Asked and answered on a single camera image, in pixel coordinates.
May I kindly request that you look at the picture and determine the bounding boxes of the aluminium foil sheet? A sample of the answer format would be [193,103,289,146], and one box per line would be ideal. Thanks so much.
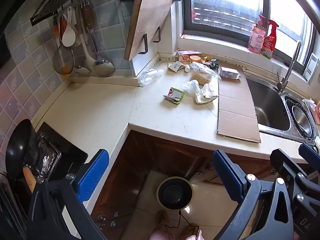
[37,132,62,175]

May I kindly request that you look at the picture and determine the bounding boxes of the steel ladle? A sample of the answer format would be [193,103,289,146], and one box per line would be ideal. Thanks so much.
[85,5,116,76]

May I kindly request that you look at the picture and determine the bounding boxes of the pink detergent bottle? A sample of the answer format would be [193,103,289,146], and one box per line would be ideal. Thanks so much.
[247,14,267,55]

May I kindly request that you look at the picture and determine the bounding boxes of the dark framed window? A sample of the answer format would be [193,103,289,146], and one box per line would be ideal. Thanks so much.
[182,0,314,74]

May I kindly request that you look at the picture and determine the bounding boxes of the thin black cable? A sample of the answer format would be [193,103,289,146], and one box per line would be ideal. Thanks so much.
[166,209,198,230]

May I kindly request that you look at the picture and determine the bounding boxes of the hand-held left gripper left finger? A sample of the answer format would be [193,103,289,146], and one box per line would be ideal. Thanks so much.
[27,149,110,240]

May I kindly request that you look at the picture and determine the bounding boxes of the clear plastic bottle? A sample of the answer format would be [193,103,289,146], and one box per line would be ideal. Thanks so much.
[139,68,165,85]

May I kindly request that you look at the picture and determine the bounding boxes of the pink milk carton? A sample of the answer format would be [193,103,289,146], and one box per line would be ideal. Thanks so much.
[177,50,202,62]

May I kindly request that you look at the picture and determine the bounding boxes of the clear plastic bag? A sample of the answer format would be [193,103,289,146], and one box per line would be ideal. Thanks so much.
[302,98,320,123]

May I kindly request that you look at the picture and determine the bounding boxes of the stainless steel sink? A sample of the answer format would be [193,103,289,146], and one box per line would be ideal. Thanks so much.
[244,71,320,147]

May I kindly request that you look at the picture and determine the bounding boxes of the wooden handled knife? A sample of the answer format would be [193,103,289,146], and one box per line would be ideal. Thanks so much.
[82,1,95,29]

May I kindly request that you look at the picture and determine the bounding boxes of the red spray bottle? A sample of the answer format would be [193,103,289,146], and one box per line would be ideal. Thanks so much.
[261,19,279,60]

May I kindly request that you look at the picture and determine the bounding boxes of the green and white packet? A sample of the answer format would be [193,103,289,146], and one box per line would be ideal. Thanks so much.
[163,87,185,105]

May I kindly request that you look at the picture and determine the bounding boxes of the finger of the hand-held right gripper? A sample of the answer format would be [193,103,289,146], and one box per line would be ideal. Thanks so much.
[269,148,320,205]
[298,143,320,163]

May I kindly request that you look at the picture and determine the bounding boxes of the black wall utensil rack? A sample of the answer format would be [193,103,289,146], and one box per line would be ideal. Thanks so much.
[30,0,100,27]

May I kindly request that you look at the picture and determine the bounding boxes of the white slotted spoon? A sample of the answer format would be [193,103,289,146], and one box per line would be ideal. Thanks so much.
[73,66,91,75]

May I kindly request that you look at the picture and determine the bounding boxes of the steel faucet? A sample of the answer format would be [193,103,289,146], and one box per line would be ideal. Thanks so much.
[276,40,302,93]

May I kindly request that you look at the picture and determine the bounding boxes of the metal mesh strainer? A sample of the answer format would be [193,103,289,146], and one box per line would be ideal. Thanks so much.
[52,47,75,78]

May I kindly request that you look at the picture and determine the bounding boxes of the white wall outlet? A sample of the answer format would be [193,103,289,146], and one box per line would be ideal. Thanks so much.
[302,53,319,82]

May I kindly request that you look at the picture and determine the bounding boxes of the wooden cutting board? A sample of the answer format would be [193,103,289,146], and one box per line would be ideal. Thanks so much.
[124,0,173,61]

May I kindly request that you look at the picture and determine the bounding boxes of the white plastic bag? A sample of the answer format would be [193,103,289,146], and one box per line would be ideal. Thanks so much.
[180,79,200,97]

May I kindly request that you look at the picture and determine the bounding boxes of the beige rimmed trash bin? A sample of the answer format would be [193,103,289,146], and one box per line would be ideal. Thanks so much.
[156,176,195,210]

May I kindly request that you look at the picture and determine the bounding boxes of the white sachet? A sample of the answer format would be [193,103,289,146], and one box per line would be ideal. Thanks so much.
[168,61,185,72]

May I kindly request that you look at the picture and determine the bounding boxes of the orange peeler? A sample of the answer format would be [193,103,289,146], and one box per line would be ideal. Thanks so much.
[52,17,60,45]

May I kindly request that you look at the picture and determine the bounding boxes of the pink quilted trousers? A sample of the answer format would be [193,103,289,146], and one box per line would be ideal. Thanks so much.
[149,224,203,240]

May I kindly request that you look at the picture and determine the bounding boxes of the black wok with wooden handle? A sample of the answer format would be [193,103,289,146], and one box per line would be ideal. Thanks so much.
[5,119,38,195]

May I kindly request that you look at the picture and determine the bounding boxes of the yellow knitted slipper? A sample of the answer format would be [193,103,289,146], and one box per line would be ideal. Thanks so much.
[185,224,200,235]

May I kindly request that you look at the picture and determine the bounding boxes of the black gas stove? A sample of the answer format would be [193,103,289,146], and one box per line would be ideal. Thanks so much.
[35,122,88,180]

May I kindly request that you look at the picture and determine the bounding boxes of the white rice paddle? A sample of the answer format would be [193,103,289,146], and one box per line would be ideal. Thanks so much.
[62,6,76,47]

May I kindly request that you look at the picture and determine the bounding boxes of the brown cardboard sheet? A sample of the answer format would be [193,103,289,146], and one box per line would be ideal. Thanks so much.
[216,74,261,143]

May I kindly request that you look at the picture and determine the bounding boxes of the white and purple box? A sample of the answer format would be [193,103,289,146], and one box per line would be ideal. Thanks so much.
[219,66,242,80]

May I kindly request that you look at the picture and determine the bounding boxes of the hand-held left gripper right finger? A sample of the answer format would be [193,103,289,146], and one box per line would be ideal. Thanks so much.
[212,149,295,240]

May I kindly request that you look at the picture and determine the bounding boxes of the steel drain basket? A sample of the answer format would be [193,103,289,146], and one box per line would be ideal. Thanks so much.
[291,104,313,140]

